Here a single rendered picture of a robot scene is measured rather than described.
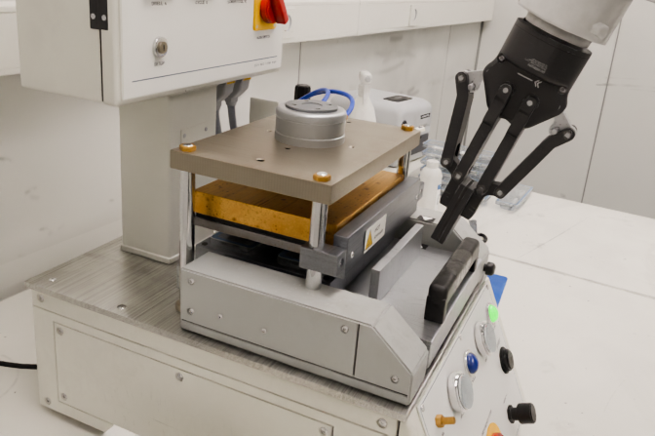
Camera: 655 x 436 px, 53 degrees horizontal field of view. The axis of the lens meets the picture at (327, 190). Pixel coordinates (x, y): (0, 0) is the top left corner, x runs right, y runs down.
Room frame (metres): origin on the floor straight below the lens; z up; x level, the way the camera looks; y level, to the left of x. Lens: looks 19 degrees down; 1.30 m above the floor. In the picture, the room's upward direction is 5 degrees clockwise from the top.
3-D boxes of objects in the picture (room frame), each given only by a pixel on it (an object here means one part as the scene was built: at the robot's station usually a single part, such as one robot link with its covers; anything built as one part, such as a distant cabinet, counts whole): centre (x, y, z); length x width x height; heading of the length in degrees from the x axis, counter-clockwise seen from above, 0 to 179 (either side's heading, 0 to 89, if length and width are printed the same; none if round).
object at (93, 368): (0.73, 0.01, 0.84); 0.53 x 0.37 x 0.17; 67
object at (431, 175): (1.44, -0.23, 0.82); 0.05 x 0.05 x 0.14
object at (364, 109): (1.70, -0.07, 0.92); 0.09 x 0.08 x 0.25; 7
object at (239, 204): (0.73, 0.02, 1.07); 0.22 x 0.17 x 0.10; 157
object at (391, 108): (1.82, -0.13, 0.88); 0.25 x 0.20 x 0.17; 56
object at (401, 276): (0.70, -0.02, 0.97); 0.30 x 0.22 x 0.08; 67
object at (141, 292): (0.73, 0.06, 0.93); 0.46 x 0.35 x 0.01; 67
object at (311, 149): (0.75, 0.05, 1.08); 0.31 x 0.24 x 0.13; 157
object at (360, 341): (0.56, 0.02, 0.97); 0.25 x 0.05 x 0.07; 67
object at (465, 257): (0.65, -0.14, 0.99); 0.15 x 0.02 x 0.04; 157
